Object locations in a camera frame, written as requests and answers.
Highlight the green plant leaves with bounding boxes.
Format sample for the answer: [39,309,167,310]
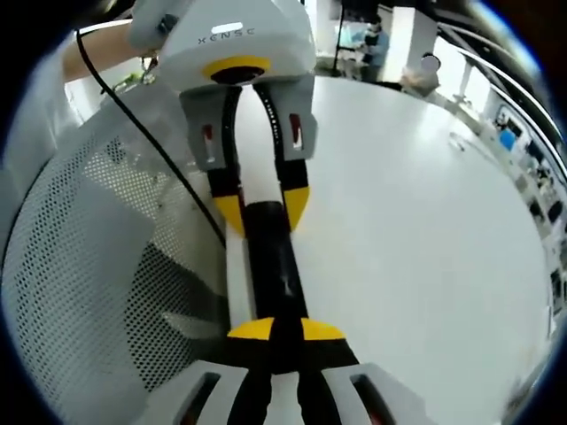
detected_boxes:
[110,70,156,92]

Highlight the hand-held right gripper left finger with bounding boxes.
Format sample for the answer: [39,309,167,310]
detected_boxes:
[144,316,276,425]

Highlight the row of desks with monitors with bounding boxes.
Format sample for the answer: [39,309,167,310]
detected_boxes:
[442,48,566,342]

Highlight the person's white shirt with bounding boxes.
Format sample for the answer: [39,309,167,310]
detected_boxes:
[2,33,107,187]

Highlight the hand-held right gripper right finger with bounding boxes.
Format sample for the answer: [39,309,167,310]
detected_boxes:
[297,316,433,425]

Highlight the black remote control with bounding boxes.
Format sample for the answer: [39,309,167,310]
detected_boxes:
[243,199,311,375]

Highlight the white perforated basket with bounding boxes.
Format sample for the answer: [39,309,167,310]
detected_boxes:
[0,95,249,425]

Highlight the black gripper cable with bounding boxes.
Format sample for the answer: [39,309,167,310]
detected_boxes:
[74,27,229,251]

